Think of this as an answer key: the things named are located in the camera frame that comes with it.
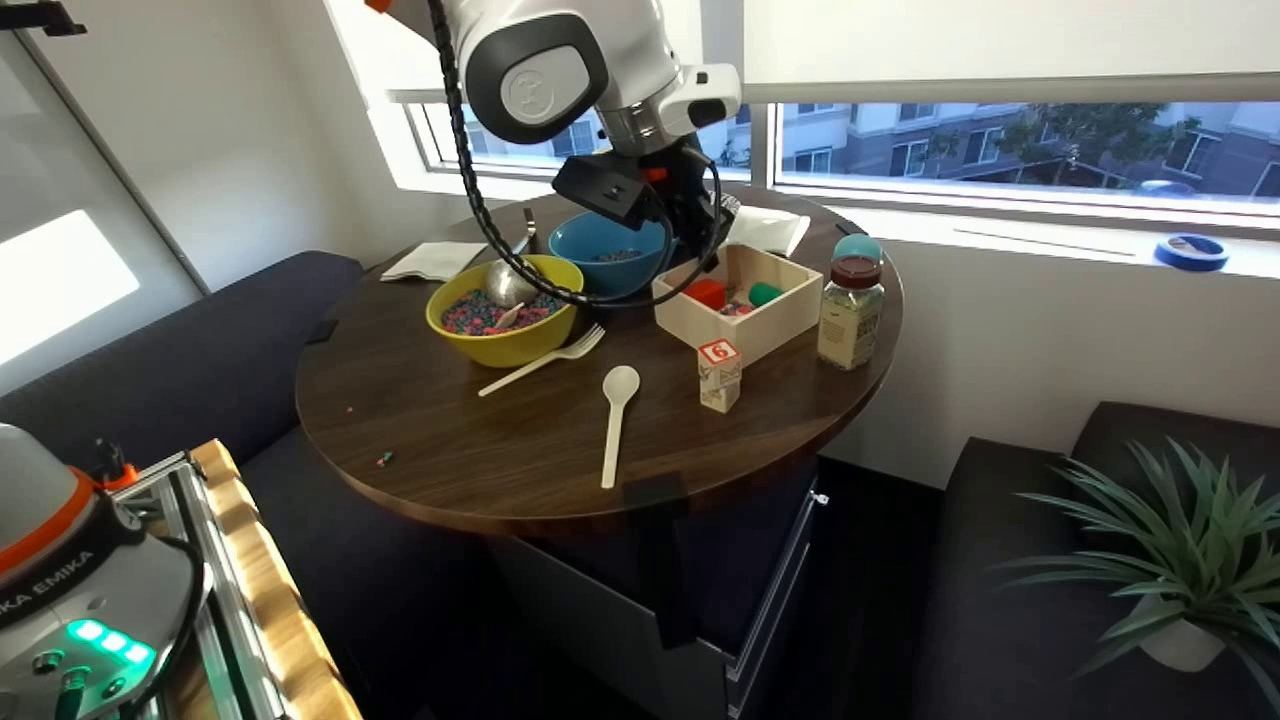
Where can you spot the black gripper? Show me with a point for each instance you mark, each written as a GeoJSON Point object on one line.
{"type": "Point", "coordinates": [680, 182]}

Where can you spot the red block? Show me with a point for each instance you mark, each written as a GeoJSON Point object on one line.
{"type": "Point", "coordinates": [711, 293]}

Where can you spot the green block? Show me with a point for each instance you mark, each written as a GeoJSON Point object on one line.
{"type": "Point", "coordinates": [765, 293]}

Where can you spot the light wooden box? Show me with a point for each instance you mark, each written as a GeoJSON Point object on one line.
{"type": "Point", "coordinates": [745, 325]}

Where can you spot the blue bowl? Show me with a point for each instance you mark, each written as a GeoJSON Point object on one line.
{"type": "Point", "coordinates": [601, 262]}

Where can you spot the yellow bowl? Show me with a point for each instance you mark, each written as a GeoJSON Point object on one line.
{"type": "Point", "coordinates": [501, 349]}

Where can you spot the white folded towel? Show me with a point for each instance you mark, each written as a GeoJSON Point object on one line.
{"type": "Point", "coordinates": [772, 225]}

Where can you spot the small carton with red top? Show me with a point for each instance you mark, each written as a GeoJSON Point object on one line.
{"type": "Point", "coordinates": [716, 383]}

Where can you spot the white plastic spoon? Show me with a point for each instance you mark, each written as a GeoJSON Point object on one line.
{"type": "Point", "coordinates": [619, 395]}

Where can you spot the glass spice jar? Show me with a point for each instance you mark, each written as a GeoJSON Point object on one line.
{"type": "Point", "coordinates": [850, 323]}

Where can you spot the metal ladle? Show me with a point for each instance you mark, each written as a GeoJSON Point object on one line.
{"type": "Point", "coordinates": [515, 281]}

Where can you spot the small light spoon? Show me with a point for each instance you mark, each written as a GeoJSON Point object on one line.
{"type": "Point", "coordinates": [511, 319]}

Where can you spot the colourful beads pile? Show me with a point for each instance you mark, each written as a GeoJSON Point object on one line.
{"type": "Point", "coordinates": [468, 319]}

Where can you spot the flat white napkin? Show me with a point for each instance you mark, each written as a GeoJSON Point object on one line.
{"type": "Point", "coordinates": [428, 262]}

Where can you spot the round dark wooden table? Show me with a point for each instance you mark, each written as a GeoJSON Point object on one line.
{"type": "Point", "coordinates": [455, 442]}

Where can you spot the white roller blind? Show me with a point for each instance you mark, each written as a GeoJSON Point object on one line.
{"type": "Point", "coordinates": [1002, 44]}

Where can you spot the grey cabinet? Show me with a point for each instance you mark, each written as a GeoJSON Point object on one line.
{"type": "Point", "coordinates": [745, 624]}

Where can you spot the dark fabric armchair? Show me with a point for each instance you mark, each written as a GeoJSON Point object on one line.
{"type": "Point", "coordinates": [984, 615]}

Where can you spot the blue lid on sill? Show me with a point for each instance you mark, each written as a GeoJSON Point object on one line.
{"type": "Point", "coordinates": [1189, 255]}

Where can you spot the dark grey fabric sofa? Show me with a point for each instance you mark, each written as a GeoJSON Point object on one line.
{"type": "Point", "coordinates": [174, 360]}

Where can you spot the wood edged robot stand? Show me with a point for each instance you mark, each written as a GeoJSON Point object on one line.
{"type": "Point", "coordinates": [263, 587]}

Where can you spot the green spiky plant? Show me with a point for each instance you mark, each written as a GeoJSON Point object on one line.
{"type": "Point", "coordinates": [1172, 562]}

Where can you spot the white plant pot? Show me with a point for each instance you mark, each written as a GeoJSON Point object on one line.
{"type": "Point", "coordinates": [1181, 647]}

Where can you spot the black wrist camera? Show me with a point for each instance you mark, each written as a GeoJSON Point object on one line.
{"type": "Point", "coordinates": [601, 184]}

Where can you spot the black mount bracket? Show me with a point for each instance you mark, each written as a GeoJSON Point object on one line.
{"type": "Point", "coordinates": [41, 19]}

